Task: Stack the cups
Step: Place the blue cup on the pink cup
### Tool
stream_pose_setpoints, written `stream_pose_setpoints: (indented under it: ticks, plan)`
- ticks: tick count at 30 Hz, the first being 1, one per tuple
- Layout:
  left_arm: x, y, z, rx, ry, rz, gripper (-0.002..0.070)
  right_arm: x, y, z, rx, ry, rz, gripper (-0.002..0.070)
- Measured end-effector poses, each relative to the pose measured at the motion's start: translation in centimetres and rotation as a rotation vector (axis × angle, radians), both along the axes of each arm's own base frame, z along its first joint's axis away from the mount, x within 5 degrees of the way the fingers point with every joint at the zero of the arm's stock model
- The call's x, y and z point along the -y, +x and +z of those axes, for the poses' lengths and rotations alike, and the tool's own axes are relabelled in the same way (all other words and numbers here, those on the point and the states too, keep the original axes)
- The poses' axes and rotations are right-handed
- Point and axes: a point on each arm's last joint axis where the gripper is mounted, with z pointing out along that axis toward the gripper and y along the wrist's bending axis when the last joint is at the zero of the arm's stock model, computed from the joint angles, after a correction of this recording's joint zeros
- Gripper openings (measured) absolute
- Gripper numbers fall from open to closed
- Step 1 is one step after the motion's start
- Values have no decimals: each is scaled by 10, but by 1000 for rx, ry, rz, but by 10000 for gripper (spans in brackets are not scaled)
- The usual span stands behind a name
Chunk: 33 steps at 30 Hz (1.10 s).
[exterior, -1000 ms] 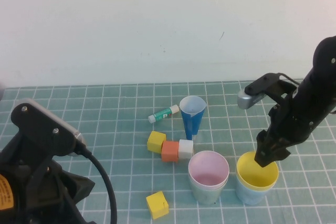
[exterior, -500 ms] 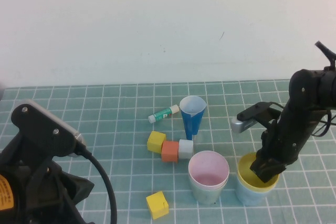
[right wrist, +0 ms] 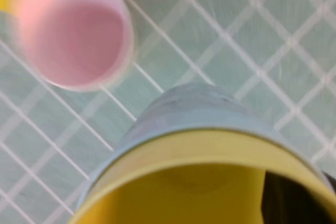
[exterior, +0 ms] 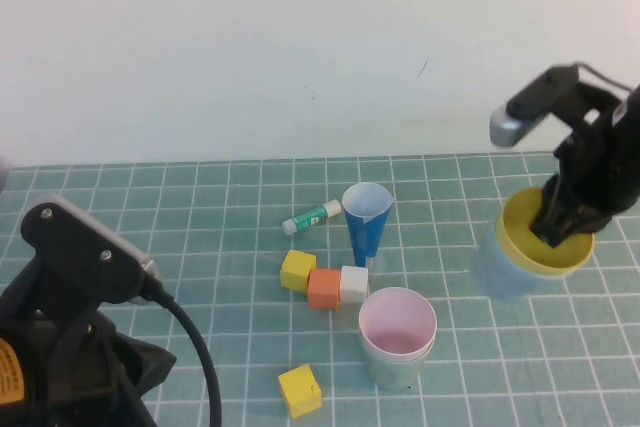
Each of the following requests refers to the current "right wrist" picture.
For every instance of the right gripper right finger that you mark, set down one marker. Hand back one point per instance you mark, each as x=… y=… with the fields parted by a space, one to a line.
x=331 y=180

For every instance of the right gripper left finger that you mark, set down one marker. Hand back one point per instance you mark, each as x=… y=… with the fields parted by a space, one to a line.
x=294 y=203

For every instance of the yellow plastic cup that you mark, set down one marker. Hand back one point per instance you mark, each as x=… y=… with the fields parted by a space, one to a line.
x=183 y=195

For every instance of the light blue plastic cup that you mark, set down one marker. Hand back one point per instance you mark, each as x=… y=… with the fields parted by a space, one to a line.
x=197 y=108

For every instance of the pink plastic cup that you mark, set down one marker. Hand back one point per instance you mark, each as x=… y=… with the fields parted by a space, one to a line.
x=76 y=32

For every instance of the green checked tablecloth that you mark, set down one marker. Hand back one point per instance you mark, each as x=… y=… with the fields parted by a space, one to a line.
x=236 y=51

